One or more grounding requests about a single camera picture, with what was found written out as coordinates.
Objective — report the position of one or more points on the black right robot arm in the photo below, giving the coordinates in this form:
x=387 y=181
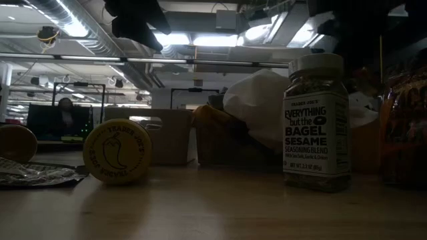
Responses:
x=360 y=26

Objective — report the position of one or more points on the white cloth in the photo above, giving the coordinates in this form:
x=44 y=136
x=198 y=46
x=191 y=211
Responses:
x=257 y=100

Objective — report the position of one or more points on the black aluminium table frame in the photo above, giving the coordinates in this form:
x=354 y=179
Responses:
x=90 y=58

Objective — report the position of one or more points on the silver ventilation duct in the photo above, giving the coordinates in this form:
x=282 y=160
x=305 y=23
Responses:
x=90 y=36

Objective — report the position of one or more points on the yellow-lid spice jar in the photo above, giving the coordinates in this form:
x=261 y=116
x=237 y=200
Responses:
x=116 y=150

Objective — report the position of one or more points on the orange foil spice packet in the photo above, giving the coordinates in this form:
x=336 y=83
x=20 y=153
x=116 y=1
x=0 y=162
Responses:
x=403 y=133

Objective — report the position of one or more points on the black frame stand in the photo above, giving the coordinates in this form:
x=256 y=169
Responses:
x=195 y=89
x=80 y=84

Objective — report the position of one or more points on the ceiling light panel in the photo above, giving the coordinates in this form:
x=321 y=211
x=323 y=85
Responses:
x=215 y=40
x=175 y=39

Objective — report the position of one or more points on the person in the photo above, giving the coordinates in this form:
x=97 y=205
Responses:
x=66 y=113

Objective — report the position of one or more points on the grey cloth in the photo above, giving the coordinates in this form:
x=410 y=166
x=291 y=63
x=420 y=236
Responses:
x=217 y=100

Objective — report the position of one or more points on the grey ceiling box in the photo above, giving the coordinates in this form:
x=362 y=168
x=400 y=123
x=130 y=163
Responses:
x=226 y=19

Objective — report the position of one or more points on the grey plastic bin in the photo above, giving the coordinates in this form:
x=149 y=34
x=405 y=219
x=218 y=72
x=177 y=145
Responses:
x=173 y=140

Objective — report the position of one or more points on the white-lid bagel seasoning jar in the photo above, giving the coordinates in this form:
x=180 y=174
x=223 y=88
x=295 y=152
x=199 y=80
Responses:
x=315 y=133

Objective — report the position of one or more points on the yellow cloth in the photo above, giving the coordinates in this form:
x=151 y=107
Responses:
x=213 y=126

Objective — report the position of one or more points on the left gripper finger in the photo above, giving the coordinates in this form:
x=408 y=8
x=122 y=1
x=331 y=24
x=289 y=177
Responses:
x=133 y=30
x=159 y=21

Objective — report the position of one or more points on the black monitor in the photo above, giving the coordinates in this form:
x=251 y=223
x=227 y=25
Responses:
x=43 y=121

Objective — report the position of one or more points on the brown silver spice packet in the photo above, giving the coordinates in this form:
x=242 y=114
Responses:
x=33 y=173

